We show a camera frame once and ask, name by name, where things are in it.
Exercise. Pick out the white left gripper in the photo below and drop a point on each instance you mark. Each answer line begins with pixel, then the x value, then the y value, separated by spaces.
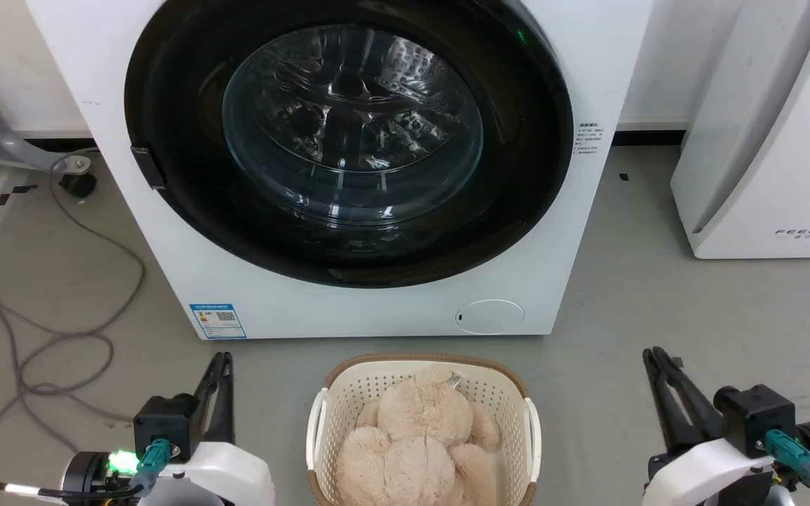
pixel 226 474

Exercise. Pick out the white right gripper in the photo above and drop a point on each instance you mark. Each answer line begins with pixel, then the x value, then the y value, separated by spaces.
pixel 707 474

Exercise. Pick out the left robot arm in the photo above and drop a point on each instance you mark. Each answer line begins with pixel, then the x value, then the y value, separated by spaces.
pixel 88 474

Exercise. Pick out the white front-load washing machine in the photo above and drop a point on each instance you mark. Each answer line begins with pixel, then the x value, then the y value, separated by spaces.
pixel 391 309

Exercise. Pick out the round black glass washer door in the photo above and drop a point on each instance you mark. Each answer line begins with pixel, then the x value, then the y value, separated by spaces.
pixel 517 183

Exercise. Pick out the cream plastic laundry basket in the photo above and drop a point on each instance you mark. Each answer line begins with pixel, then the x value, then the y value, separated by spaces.
pixel 349 393

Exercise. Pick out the beige plush teddy bear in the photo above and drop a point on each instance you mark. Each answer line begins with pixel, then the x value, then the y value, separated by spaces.
pixel 419 436

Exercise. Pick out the black caster wheel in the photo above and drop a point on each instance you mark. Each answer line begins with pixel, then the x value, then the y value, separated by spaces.
pixel 79 185

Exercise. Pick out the white air purifier appliance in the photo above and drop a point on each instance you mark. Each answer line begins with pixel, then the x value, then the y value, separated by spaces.
pixel 770 140

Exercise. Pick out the grey metal table leg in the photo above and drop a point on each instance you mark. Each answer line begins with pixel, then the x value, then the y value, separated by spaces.
pixel 4 133

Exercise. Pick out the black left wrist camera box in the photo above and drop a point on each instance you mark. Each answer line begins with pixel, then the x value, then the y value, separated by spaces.
pixel 163 425

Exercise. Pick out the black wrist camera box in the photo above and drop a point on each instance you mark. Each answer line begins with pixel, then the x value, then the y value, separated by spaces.
pixel 756 418
pixel 163 425

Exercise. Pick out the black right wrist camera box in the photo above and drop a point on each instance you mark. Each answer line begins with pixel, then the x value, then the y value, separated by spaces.
pixel 756 418

